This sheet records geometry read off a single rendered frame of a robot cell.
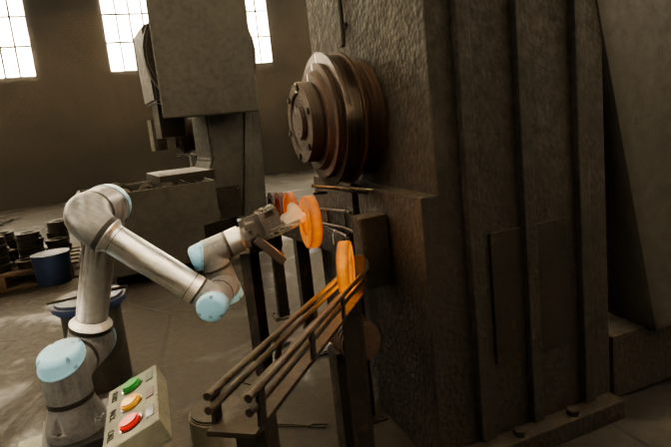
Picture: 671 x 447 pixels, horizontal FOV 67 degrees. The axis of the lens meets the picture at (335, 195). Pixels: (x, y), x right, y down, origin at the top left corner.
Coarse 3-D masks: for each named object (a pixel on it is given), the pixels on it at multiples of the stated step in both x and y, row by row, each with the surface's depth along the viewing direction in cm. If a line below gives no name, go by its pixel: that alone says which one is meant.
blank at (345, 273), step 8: (344, 240) 138; (336, 248) 134; (344, 248) 134; (336, 256) 132; (344, 256) 132; (352, 256) 143; (336, 264) 131; (344, 264) 131; (352, 264) 142; (336, 272) 131; (344, 272) 131; (352, 272) 141; (344, 280) 131; (352, 280) 139; (344, 288) 132; (352, 288) 137; (344, 296) 135; (352, 296) 137
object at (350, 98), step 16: (336, 64) 164; (336, 80) 160; (352, 80) 161; (352, 96) 159; (352, 112) 159; (352, 128) 160; (352, 144) 162; (352, 160) 166; (320, 176) 190; (336, 176) 173; (352, 176) 174
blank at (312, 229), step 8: (304, 200) 145; (312, 200) 144; (304, 208) 146; (312, 208) 142; (312, 216) 141; (320, 216) 141; (304, 224) 151; (312, 224) 141; (320, 224) 141; (304, 232) 150; (312, 232) 141; (320, 232) 142; (304, 240) 151; (312, 240) 143; (320, 240) 143
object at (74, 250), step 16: (48, 224) 472; (64, 224) 476; (0, 240) 416; (16, 240) 442; (32, 240) 444; (48, 240) 452; (64, 240) 456; (0, 256) 415; (16, 256) 465; (80, 256) 506; (0, 272) 415; (16, 272) 414; (0, 288) 410; (16, 288) 415
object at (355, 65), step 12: (348, 60) 165; (360, 72) 168; (372, 72) 169; (360, 84) 160; (372, 84) 166; (372, 96) 165; (372, 108) 164; (372, 120) 165; (384, 120) 166; (372, 132) 166; (384, 132) 167; (372, 144) 168; (372, 156) 172; (360, 168) 169; (372, 168) 180
